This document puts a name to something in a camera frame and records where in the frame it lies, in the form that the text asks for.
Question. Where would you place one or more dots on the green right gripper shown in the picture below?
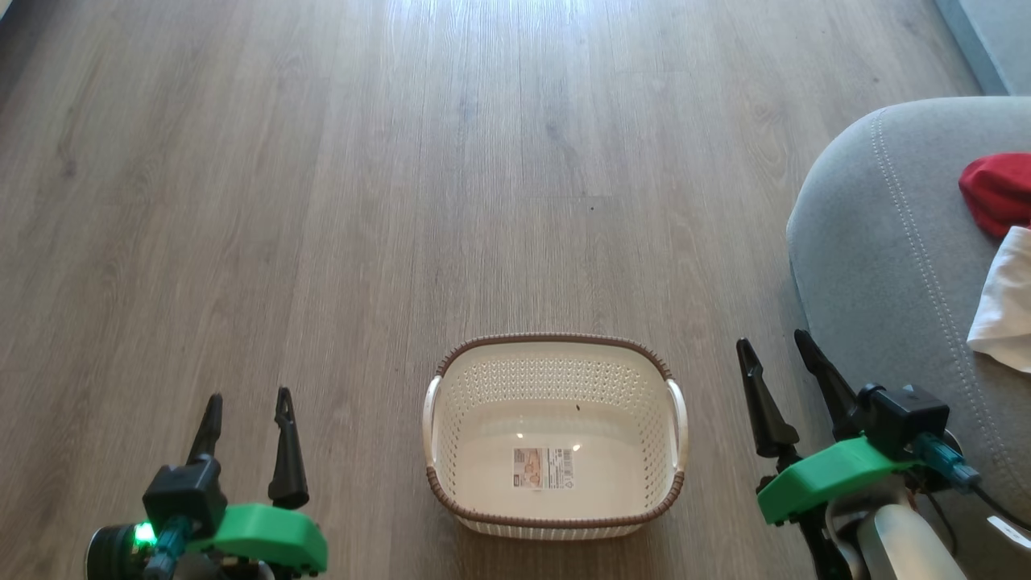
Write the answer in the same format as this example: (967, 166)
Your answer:
(830, 479)

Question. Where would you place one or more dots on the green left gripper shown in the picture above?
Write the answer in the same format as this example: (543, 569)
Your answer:
(266, 532)

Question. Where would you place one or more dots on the red garment with white stripes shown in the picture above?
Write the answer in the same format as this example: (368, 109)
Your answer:
(1003, 189)

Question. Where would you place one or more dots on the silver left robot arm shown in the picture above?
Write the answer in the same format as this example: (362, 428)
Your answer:
(117, 552)

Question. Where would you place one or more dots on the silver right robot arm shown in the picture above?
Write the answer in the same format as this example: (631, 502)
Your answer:
(894, 540)

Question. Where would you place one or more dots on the white plastic laundry basket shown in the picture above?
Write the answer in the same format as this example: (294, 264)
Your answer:
(556, 499)

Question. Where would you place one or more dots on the grey fabric sofa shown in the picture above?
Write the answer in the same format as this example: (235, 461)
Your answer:
(878, 266)

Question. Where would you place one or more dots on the printed label sticker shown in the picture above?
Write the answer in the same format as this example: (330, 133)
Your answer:
(543, 468)

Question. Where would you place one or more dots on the grey-blue upholstered furniture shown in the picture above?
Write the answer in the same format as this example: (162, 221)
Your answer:
(995, 36)

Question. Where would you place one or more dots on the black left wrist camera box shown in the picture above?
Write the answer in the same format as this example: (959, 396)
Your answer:
(185, 491)

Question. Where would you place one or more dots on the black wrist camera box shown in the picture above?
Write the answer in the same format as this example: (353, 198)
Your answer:
(185, 491)
(906, 419)

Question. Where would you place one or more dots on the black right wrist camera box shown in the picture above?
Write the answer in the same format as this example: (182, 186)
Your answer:
(906, 419)

